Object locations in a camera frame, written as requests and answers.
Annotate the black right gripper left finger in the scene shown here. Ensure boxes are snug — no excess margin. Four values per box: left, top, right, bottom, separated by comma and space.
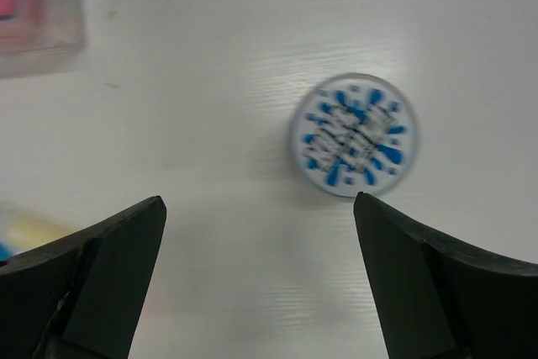
1, 196, 166, 359

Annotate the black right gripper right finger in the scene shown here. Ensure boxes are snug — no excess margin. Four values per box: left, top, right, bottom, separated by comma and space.
354, 193, 537, 358

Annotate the blue white round jar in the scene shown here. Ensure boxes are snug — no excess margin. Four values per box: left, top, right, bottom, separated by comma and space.
288, 73, 420, 199

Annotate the yellow highlighter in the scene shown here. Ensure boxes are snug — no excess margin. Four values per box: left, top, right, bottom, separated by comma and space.
1, 201, 71, 256

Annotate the black blue highlighter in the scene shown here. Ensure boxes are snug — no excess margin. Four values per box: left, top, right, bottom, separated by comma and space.
0, 242, 13, 261

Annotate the clear plastic bin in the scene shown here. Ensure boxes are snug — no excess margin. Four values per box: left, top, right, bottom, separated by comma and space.
1, 0, 86, 79

